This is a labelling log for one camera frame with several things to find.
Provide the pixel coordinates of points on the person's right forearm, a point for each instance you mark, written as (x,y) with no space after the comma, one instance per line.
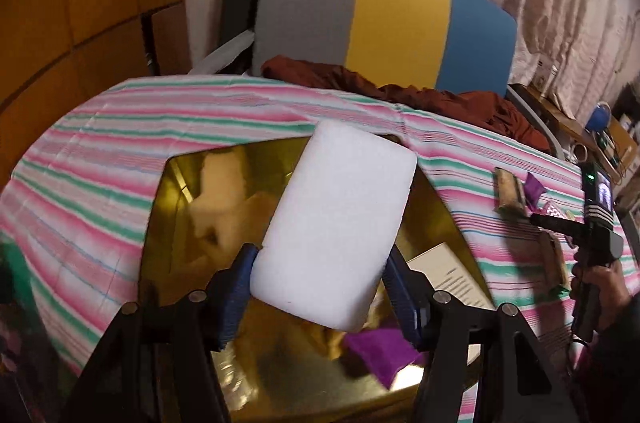
(610,373)

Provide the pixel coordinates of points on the white paper card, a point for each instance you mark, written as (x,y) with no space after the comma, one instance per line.
(450,273)

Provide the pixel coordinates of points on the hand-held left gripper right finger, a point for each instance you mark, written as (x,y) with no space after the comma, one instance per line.
(402,298)

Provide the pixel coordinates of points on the pink green striped bed sheet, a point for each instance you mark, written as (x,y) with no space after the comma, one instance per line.
(100,143)

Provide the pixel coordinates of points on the cluttered wooden side table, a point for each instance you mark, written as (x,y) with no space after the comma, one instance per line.
(565,123)

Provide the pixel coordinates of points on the gold metal tray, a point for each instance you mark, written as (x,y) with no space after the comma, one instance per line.
(280,373)

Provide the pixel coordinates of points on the blue cup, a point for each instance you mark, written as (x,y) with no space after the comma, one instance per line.
(597,119)

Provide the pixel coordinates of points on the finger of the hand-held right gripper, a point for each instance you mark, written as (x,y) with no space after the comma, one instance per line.
(557,223)

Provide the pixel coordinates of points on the person's right hand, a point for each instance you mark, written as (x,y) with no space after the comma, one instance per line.
(610,293)

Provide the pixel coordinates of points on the white foam sponge block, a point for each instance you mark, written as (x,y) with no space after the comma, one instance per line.
(340,213)

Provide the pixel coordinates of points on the pink patterned packet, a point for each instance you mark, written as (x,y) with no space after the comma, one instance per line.
(555,209)

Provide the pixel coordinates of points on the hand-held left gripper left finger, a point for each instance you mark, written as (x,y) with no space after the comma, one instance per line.
(235,298)

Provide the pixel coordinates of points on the small purple pouch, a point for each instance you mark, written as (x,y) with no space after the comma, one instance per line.
(534,189)

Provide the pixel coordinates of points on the grey yellow blue headboard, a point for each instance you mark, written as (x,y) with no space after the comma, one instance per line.
(400,18)

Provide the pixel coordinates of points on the rust brown blanket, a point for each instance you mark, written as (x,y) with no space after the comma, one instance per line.
(450,103)

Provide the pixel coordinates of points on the brown cardboard panel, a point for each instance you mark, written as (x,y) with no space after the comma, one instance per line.
(170,38)

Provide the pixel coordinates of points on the orange wooden wardrobe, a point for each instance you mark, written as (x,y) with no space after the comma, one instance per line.
(75,3)

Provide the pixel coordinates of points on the grey bed frame rail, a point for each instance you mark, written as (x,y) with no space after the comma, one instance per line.
(532,113)

